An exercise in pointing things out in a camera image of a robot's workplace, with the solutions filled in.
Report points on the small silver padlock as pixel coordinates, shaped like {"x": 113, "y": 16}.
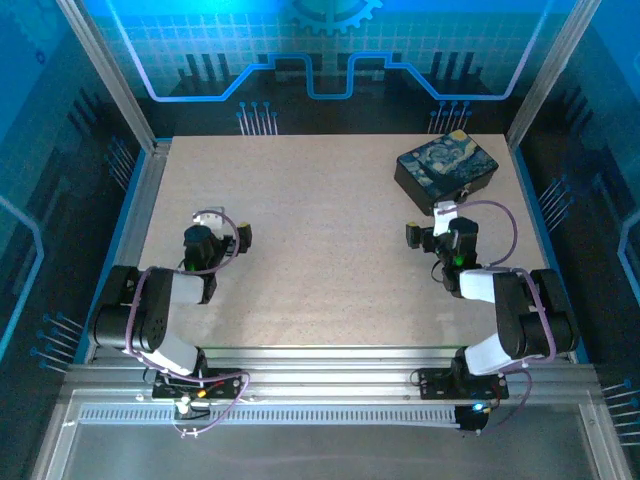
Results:
{"x": 467, "y": 190}

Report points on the black box with painting print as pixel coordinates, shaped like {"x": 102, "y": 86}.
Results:
{"x": 445, "y": 160}

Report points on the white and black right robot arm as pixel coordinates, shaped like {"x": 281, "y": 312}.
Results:
{"x": 515, "y": 320}

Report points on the small black controller box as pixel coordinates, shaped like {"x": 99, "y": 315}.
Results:
{"x": 472, "y": 420}

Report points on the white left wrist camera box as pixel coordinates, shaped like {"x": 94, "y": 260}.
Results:
{"x": 210, "y": 218}

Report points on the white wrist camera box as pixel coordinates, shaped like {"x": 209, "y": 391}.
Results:
{"x": 210, "y": 218}
{"x": 443, "y": 217}

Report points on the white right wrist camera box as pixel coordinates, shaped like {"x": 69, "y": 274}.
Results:
{"x": 443, "y": 217}

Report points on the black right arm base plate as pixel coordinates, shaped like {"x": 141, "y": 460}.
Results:
{"x": 435, "y": 384}

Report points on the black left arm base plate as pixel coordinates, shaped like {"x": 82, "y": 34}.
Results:
{"x": 225, "y": 387}

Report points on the aluminium frame rail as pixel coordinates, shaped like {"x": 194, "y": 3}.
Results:
{"x": 325, "y": 365}

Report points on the aluminium corner post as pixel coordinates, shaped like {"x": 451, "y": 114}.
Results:
{"x": 110, "y": 75}
{"x": 550, "y": 75}

